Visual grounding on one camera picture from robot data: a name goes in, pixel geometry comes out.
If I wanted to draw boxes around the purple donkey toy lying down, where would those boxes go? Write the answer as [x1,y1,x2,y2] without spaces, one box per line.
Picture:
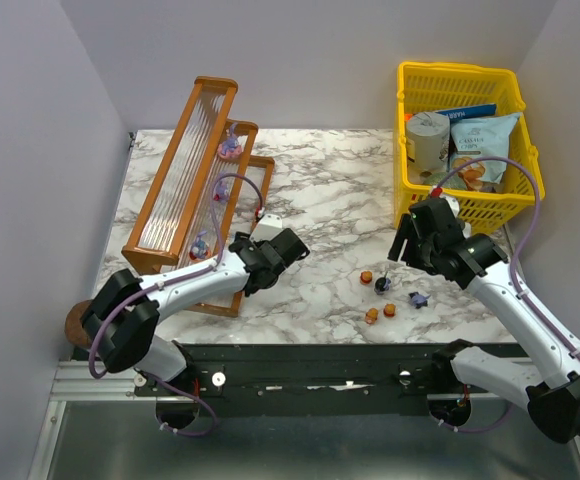
[409,292,429,309]

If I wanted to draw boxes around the orange bear toy front left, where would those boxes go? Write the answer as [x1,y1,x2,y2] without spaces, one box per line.
[364,308,379,325]

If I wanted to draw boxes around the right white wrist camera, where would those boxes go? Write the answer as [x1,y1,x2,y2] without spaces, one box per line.
[430,186,460,218]

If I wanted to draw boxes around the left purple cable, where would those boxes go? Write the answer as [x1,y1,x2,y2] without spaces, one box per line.
[87,172,266,438]

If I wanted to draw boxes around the orange bear toy back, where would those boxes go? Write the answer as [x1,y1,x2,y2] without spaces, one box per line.
[360,271,373,285]

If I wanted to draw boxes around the brown topped white roll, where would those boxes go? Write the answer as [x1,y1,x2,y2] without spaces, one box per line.
[64,300,92,350]

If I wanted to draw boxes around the yellow plastic basket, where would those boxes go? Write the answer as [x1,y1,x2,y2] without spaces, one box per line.
[393,61,545,234]

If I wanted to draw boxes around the grey cylindrical canister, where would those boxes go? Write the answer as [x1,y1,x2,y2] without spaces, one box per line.
[405,112,450,173]

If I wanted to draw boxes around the light blue chips bag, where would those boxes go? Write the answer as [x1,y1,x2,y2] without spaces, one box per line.
[448,113,521,191]

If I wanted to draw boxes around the orange bear toy front right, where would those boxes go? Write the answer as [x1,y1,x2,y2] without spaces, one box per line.
[383,303,397,318]

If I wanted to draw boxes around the orange bear toy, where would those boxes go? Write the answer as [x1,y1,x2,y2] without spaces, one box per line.
[360,271,373,285]
[364,308,379,325]
[383,303,397,318]

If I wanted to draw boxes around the dark blue box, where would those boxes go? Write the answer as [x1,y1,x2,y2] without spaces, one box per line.
[436,103,497,123]

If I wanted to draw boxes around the black hat donkey toy back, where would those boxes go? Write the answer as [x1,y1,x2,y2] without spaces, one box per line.
[373,274,392,295]

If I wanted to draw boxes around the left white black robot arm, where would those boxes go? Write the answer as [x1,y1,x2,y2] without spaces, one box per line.
[81,228,310,381]

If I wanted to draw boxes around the brown tiered acrylic shelf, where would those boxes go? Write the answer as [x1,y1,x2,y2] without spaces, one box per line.
[121,75,276,318]

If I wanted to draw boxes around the green round item in basket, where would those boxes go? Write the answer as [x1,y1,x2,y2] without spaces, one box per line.
[422,171,466,190]

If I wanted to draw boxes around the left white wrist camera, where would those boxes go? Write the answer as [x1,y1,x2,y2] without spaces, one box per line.
[250,214,283,242]

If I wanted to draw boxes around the purple donkey red base toy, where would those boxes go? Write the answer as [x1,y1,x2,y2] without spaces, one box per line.
[213,172,231,204]

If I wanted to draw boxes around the white bottle grey cap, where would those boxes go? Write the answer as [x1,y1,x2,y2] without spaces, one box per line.
[459,220,472,238]

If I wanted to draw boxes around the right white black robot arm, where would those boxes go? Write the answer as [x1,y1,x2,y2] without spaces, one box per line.
[388,197,580,444]

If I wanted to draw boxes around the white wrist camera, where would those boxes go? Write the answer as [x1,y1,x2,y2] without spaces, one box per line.
[250,214,283,242]
[430,186,460,218]

